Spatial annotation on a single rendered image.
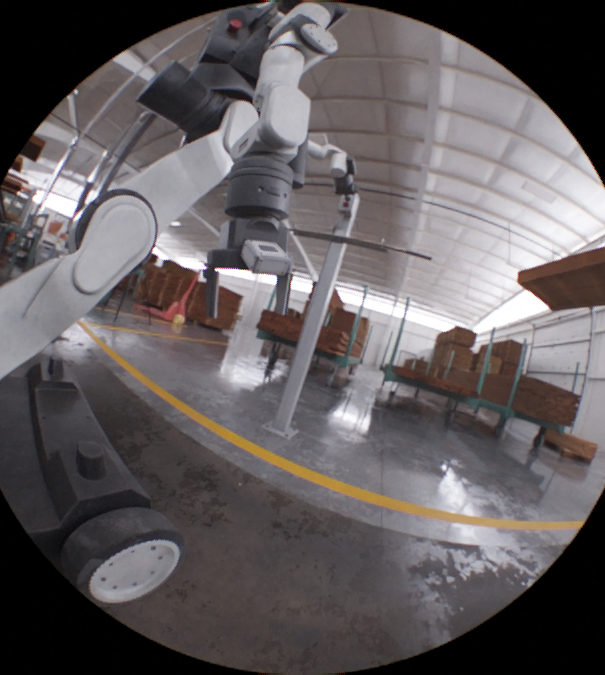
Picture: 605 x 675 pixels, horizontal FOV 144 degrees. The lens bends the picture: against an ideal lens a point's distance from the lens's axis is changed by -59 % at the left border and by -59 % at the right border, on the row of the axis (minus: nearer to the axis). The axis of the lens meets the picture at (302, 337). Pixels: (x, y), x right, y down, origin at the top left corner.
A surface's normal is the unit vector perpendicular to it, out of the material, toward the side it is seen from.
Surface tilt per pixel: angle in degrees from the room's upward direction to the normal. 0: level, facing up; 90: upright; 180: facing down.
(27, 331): 90
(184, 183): 90
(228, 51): 118
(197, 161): 111
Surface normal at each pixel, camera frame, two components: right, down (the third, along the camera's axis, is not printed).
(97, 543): 0.13, -0.92
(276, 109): 0.61, 0.25
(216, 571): 0.30, -0.95
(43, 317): 0.59, 0.59
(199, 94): 0.70, 0.63
